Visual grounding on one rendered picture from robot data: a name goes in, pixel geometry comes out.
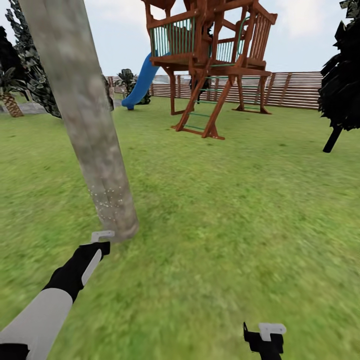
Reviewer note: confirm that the bush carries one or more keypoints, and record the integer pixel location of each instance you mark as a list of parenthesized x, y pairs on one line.
[(5, 95), (127, 78), (145, 99), (36, 82)]

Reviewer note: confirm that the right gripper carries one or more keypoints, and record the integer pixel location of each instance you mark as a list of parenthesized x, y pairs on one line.
[(256, 344)]

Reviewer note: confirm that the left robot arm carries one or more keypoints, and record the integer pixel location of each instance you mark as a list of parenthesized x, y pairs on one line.
[(31, 335)]

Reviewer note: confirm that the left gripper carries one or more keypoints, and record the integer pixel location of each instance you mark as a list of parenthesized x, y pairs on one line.
[(104, 248)]

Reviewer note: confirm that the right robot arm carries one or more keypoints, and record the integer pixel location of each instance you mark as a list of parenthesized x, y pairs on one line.
[(268, 342)]

